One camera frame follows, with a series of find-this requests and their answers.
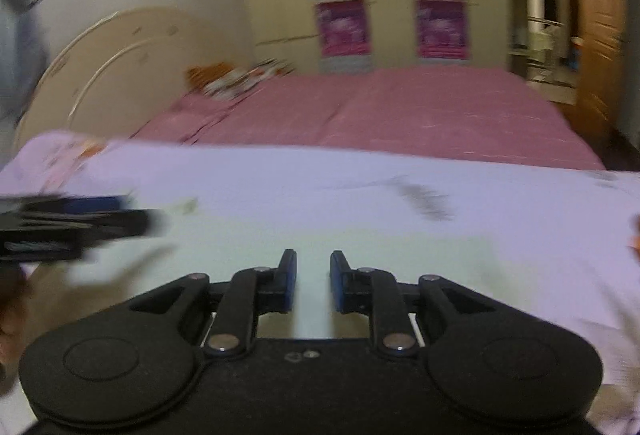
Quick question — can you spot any white small cloth garment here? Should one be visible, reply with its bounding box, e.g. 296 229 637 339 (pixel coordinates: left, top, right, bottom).
29 208 507 341

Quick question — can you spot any person's left hand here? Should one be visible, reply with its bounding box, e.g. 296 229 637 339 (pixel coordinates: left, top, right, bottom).
0 264 32 395

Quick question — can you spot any cream wooden headboard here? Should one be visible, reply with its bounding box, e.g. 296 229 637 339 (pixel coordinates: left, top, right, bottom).
13 7 252 151

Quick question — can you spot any floral lilac bed sheet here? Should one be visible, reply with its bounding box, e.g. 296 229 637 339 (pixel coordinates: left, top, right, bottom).
1 132 639 434

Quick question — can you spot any pink bed cover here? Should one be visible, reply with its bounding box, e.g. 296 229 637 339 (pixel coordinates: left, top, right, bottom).
135 65 603 170

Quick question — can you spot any orange white pillow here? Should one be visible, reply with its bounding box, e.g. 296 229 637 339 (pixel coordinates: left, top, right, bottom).
186 59 295 100

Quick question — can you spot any lower left pink poster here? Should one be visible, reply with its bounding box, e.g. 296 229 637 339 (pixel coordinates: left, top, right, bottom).
316 0 371 58

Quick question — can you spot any pink poster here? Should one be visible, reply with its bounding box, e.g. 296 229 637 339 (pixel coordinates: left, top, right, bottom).
316 0 371 58
416 0 470 62

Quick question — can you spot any lower right pink poster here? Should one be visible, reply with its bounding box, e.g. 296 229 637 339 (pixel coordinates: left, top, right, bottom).
416 0 470 62

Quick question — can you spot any brown wooden door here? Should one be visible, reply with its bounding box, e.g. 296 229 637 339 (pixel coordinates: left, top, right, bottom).
573 0 626 142

